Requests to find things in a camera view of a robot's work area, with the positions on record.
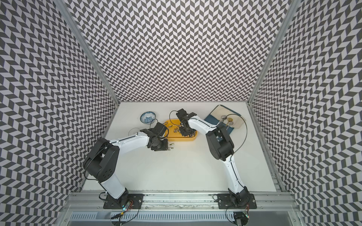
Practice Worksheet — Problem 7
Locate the aluminium corner post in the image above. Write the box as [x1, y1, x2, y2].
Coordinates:
[247, 0, 302, 105]
[53, 0, 120, 105]

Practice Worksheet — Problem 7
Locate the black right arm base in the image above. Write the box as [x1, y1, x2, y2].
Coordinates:
[215, 187, 257, 210]

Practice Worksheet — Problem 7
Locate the clear drinking glass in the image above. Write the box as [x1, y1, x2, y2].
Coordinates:
[128, 128, 140, 136]

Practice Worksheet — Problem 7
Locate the aluminium corner post left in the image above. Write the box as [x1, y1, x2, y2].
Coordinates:
[53, 0, 120, 105]

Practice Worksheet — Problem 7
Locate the yellow plastic storage box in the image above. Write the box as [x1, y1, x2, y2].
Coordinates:
[163, 119, 198, 142]

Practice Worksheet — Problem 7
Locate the beige cloth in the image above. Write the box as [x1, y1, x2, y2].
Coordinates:
[210, 105, 247, 130]

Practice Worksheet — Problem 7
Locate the blue patterned ceramic bowl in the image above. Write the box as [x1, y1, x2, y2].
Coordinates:
[140, 111, 156, 124]

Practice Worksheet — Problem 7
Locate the aluminium front rail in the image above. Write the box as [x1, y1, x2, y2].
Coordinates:
[64, 190, 299, 211]

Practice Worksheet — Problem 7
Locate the aluminium corner post right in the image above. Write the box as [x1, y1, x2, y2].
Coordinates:
[247, 0, 302, 105]

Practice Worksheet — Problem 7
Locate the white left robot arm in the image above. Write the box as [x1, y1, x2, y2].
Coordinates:
[83, 122, 169, 201]

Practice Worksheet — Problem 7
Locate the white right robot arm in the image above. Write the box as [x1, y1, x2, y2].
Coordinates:
[176, 109, 250, 202]

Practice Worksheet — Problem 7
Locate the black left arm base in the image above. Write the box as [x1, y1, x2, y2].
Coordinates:
[103, 191, 145, 210]

